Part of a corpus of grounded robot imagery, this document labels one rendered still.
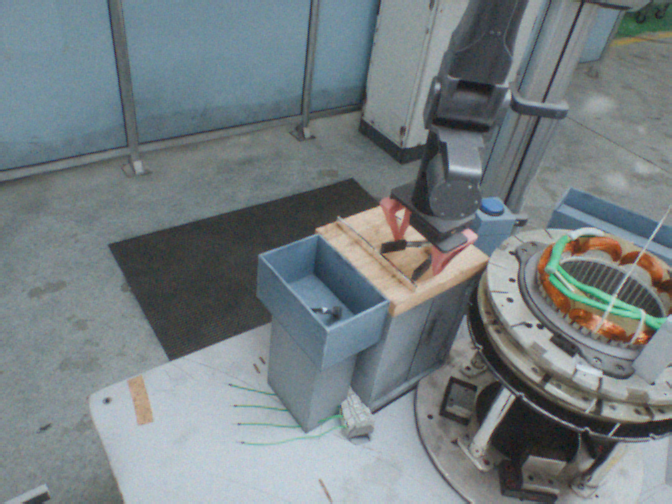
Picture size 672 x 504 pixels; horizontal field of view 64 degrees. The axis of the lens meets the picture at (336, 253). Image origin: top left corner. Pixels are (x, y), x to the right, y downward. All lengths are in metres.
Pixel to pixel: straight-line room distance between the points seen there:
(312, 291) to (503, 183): 0.54
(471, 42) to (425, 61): 2.37
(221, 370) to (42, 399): 1.09
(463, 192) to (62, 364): 1.70
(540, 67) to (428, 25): 1.82
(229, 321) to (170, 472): 1.26
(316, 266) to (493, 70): 0.42
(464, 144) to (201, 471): 0.61
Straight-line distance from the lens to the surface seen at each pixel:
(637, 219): 1.14
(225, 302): 2.18
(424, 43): 2.94
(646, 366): 0.74
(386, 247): 0.78
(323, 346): 0.71
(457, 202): 0.61
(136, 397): 0.98
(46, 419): 1.97
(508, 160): 1.19
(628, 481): 1.05
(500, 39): 0.59
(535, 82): 1.14
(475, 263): 0.85
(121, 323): 2.16
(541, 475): 0.94
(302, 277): 0.87
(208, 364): 1.01
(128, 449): 0.93
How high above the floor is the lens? 1.58
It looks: 40 degrees down
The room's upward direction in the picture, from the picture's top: 9 degrees clockwise
